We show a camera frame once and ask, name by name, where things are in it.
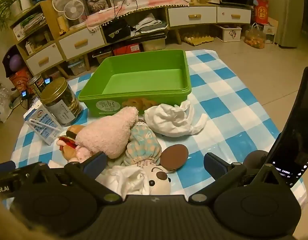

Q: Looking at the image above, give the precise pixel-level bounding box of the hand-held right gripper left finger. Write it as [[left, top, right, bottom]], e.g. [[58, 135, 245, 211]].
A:
[[26, 152, 123, 204]]

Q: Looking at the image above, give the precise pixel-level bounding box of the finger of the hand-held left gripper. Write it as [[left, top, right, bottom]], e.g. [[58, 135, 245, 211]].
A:
[[0, 160, 17, 171]]

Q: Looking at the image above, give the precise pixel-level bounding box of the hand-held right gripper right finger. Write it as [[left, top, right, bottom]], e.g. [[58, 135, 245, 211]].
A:
[[188, 152, 282, 204]]

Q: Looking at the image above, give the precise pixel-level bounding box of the brown lion plush toy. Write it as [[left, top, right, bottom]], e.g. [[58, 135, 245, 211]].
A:
[[56, 124, 85, 162]]

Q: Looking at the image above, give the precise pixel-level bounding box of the pink fuzzy plush toy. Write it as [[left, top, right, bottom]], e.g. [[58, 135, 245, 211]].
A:
[[69, 106, 140, 163]]

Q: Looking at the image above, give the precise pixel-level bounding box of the mouse plush doll teal dress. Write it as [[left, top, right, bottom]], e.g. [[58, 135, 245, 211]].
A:
[[107, 121, 189, 196]]

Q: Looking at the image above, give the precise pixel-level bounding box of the white cloth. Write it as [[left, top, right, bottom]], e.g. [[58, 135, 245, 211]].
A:
[[95, 166, 147, 198], [143, 99, 209, 137]]

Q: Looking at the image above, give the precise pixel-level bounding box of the green plastic bin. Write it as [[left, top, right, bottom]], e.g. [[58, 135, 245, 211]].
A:
[[77, 49, 192, 117]]

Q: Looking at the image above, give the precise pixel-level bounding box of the crumpled white cloth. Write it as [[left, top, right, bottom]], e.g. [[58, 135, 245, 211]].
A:
[[95, 166, 147, 198]]

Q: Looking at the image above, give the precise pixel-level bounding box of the white blue milk carton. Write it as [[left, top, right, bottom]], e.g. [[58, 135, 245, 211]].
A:
[[23, 102, 65, 146]]

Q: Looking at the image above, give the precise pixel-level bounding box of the clear plastic bag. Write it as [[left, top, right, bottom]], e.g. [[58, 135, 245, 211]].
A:
[[0, 84, 17, 123]]

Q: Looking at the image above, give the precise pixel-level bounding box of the clear jar gold lid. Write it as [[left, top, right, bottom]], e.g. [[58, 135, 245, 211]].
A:
[[40, 77, 84, 127]]

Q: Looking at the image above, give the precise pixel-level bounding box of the blue white checkered tablecloth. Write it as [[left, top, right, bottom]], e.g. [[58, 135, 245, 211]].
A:
[[11, 49, 307, 207]]

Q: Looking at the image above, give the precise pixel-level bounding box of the dark drink can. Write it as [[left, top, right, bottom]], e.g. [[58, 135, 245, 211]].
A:
[[27, 74, 46, 98]]

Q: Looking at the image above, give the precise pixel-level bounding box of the orange printed box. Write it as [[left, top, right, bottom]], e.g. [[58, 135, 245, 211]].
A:
[[9, 69, 35, 91]]

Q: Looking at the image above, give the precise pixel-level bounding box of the black smartphone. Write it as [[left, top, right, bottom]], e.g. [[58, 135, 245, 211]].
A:
[[265, 66, 308, 188]]

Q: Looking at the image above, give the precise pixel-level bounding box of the clear storage box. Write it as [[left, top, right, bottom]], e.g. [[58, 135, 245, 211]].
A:
[[67, 59, 87, 76], [141, 39, 167, 52]]

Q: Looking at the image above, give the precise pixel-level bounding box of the dark storage box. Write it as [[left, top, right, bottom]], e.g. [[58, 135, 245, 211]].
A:
[[91, 51, 113, 65]]

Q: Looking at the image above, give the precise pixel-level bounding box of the red box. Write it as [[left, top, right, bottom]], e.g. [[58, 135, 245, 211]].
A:
[[112, 44, 144, 57]]

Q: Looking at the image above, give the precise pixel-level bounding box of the egg tray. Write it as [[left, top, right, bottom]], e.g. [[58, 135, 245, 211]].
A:
[[181, 33, 215, 46]]

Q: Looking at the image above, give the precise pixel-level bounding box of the black bag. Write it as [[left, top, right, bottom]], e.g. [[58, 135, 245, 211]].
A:
[[101, 19, 131, 44]]

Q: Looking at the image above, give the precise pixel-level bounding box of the white plastic crate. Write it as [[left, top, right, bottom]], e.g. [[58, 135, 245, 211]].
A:
[[215, 25, 242, 43]]

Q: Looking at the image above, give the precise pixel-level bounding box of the plastic bag of oranges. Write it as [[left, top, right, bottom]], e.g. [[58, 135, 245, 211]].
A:
[[244, 22, 266, 49]]

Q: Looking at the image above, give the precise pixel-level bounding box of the wooden TV cabinet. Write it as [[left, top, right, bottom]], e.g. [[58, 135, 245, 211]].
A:
[[101, 3, 253, 46]]

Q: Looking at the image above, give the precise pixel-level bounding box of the stack of shelf papers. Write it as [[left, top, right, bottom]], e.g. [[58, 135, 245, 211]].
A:
[[12, 12, 47, 34]]

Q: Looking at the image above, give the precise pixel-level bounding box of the cardboard box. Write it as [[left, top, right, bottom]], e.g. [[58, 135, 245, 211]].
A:
[[263, 17, 280, 44]]

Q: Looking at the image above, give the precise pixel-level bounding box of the pile of papers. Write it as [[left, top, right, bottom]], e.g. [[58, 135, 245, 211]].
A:
[[131, 13, 169, 35]]

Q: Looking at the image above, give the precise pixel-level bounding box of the white desk fan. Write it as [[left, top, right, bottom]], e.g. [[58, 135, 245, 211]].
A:
[[52, 0, 74, 13], [64, 0, 85, 27]]

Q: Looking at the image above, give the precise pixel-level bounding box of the wooden shelf cabinet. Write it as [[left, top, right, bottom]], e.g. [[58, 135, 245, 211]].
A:
[[7, 0, 107, 80]]

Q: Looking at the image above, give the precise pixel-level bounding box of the red gift bag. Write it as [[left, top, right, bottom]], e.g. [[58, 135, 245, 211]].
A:
[[253, 0, 270, 26]]

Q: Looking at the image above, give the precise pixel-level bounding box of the pink table runner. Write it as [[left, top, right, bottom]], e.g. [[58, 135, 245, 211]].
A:
[[85, 0, 190, 32]]

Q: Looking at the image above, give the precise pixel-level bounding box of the grey refrigerator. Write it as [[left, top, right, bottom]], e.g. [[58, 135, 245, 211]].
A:
[[275, 0, 308, 48]]

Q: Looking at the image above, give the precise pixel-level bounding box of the white drawer wooden handle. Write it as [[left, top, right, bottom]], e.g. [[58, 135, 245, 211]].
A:
[[58, 27, 106, 60], [167, 6, 217, 27], [216, 7, 252, 24], [26, 43, 64, 76]]

